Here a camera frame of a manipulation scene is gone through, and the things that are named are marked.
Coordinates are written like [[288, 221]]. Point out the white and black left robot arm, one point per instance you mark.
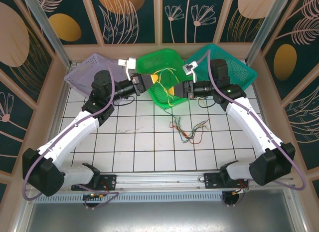
[[74, 132]]

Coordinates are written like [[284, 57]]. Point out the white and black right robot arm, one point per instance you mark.
[[249, 122]]

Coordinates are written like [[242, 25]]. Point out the teal plastic basket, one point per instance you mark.
[[239, 69]]

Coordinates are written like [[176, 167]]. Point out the green plastic basket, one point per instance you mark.
[[162, 60]]

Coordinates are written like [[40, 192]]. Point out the lilac plastic basket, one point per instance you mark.
[[79, 74]]

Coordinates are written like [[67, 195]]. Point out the grey metal sheet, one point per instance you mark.
[[159, 217]]

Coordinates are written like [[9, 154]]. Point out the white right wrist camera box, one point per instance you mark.
[[190, 67]]

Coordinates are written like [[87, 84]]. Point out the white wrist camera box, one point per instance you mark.
[[130, 66], [190, 67]]

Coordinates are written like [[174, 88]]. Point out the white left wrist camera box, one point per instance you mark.
[[130, 66]]

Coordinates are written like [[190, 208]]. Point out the aluminium frame post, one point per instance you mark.
[[265, 30], [49, 30]]

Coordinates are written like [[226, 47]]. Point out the aluminium mounting rail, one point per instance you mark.
[[159, 179]]

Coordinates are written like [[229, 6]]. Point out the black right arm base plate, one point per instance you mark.
[[211, 182]]

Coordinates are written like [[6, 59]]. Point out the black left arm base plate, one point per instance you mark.
[[109, 182]]

